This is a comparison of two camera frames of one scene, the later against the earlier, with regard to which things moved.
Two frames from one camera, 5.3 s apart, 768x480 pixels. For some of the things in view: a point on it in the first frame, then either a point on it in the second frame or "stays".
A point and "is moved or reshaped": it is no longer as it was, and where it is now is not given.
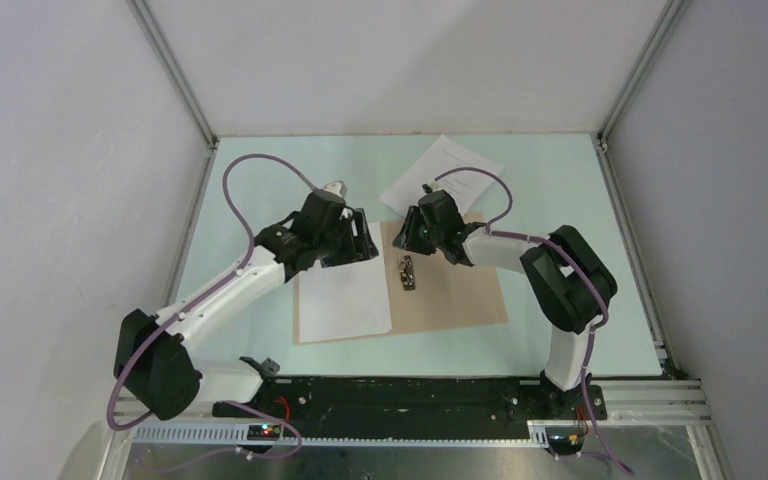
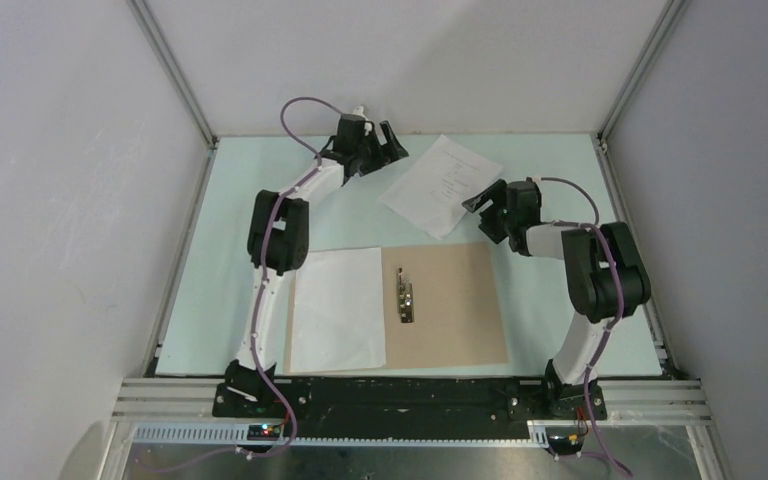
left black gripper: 359,247 → 385,154
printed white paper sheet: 445,155 stays
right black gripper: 406,238 → 497,192
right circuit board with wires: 565,440 stays
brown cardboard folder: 426,294 is moved or reshaped
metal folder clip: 407,276 → 405,299
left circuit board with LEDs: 263,432 stays
